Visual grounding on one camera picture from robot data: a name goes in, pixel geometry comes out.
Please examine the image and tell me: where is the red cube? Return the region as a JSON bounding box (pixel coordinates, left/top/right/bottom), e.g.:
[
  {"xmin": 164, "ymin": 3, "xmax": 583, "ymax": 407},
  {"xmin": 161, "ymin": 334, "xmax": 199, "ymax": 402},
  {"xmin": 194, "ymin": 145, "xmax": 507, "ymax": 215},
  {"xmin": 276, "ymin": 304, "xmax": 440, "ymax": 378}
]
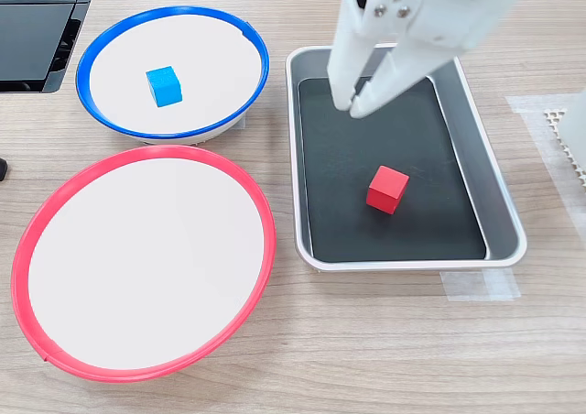
[{"xmin": 365, "ymin": 165, "xmax": 410, "ymax": 215}]

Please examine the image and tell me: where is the blue cube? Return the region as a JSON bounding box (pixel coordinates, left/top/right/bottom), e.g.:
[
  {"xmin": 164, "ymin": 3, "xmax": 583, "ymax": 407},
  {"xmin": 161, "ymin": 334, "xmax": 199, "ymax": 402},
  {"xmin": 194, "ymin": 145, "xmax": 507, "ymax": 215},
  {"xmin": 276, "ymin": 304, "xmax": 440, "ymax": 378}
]
[{"xmin": 145, "ymin": 65, "xmax": 183, "ymax": 109}]

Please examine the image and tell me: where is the black tray mat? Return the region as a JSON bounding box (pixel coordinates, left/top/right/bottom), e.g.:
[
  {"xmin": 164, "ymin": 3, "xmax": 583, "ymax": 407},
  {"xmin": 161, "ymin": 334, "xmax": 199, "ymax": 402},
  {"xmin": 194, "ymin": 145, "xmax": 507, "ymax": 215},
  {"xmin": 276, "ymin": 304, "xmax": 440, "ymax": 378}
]
[{"xmin": 297, "ymin": 75, "xmax": 487, "ymax": 264}]

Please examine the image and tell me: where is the steel tray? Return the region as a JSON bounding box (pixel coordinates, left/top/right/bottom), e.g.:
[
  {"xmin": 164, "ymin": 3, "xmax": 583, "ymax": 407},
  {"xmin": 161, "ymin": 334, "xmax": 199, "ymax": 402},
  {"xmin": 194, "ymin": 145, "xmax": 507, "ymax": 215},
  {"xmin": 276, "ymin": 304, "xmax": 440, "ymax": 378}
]
[{"xmin": 285, "ymin": 41, "xmax": 528, "ymax": 273}]

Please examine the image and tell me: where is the white plate blue rim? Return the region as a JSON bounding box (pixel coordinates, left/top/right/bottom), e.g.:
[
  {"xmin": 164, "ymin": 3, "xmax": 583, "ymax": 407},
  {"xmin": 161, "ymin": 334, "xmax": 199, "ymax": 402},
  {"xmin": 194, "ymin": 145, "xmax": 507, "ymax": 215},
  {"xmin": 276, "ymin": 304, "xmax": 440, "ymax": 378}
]
[{"xmin": 75, "ymin": 5, "xmax": 271, "ymax": 147}]

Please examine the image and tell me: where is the pale perforated plate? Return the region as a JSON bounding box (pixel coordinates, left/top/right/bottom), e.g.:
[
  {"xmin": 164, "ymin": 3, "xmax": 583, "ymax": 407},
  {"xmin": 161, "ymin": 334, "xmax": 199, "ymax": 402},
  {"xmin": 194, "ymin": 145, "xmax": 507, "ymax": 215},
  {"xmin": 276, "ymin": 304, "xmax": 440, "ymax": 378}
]
[{"xmin": 542, "ymin": 106, "xmax": 586, "ymax": 189}]

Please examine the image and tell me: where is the large clear tape sheet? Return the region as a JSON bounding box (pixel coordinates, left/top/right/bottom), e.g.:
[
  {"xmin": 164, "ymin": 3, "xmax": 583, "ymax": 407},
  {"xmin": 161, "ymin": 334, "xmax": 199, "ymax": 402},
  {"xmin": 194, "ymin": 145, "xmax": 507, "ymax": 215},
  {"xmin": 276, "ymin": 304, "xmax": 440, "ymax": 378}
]
[{"xmin": 505, "ymin": 93, "xmax": 586, "ymax": 239}]

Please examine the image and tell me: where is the small clear tape strip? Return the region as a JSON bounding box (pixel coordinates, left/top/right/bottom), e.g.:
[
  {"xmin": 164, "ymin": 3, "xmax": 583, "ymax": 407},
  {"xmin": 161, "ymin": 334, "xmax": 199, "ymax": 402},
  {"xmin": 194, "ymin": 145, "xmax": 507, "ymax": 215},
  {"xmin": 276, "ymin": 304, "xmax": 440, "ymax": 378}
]
[{"xmin": 439, "ymin": 269, "xmax": 522, "ymax": 301}]

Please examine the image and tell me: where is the white plate red rim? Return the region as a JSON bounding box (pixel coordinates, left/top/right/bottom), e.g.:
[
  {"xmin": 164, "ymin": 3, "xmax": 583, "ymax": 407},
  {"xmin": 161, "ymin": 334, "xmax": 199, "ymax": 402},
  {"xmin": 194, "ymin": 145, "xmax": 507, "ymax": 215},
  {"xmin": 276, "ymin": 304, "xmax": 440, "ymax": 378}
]
[{"xmin": 10, "ymin": 144, "xmax": 277, "ymax": 384}]

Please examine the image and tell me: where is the black plastic device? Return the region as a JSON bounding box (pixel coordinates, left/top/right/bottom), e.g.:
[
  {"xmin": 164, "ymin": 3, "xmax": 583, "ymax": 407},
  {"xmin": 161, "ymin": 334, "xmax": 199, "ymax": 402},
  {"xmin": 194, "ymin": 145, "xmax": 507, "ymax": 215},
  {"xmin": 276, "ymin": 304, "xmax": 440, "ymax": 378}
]
[{"xmin": 0, "ymin": 0, "xmax": 101, "ymax": 94}]

